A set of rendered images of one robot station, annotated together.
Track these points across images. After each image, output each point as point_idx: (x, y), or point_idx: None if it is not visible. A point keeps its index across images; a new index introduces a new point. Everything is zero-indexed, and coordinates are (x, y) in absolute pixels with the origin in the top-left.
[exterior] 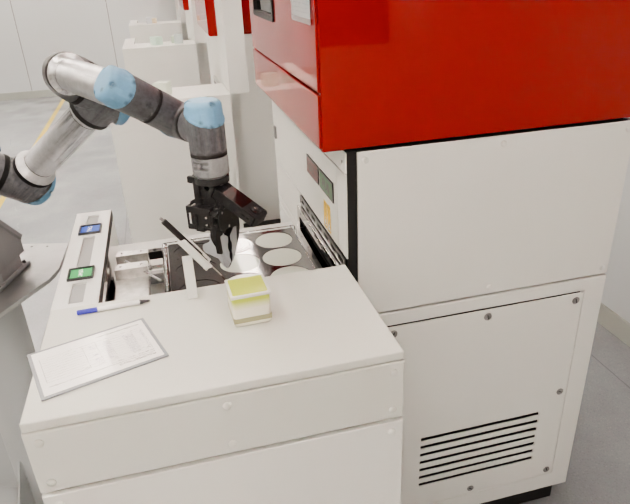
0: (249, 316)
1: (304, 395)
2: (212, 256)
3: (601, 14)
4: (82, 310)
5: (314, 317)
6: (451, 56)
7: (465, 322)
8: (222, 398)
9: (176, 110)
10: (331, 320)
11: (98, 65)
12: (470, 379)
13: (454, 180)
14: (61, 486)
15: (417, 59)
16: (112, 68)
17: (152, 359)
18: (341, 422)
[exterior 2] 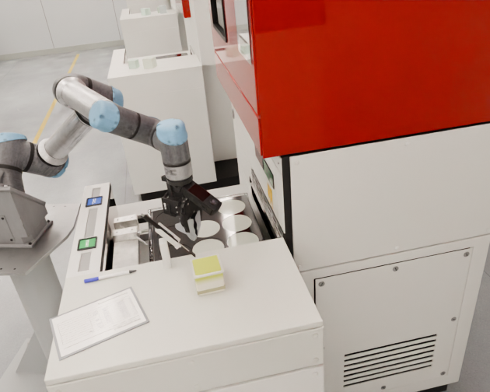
0: (208, 288)
1: (248, 353)
2: None
3: (488, 41)
4: (88, 279)
5: (257, 288)
6: (363, 82)
7: (377, 273)
8: (187, 358)
9: (151, 128)
10: (270, 291)
11: (92, 91)
12: (382, 313)
13: (367, 173)
14: None
15: (336, 86)
16: (101, 103)
17: (137, 325)
18: (277, 369)
